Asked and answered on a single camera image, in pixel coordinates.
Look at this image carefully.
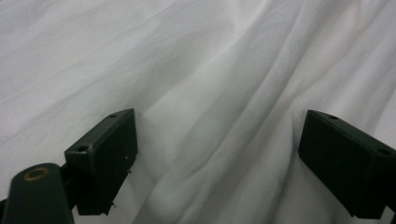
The white dress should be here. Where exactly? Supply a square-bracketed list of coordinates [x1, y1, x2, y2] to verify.
[0, 0, 396, 224]

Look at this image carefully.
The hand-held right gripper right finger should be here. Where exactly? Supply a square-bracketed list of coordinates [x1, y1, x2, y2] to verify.
[297, 109, 396, 220]

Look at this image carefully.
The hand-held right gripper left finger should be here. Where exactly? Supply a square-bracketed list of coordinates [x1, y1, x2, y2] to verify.
[64, 107, 138, 217]

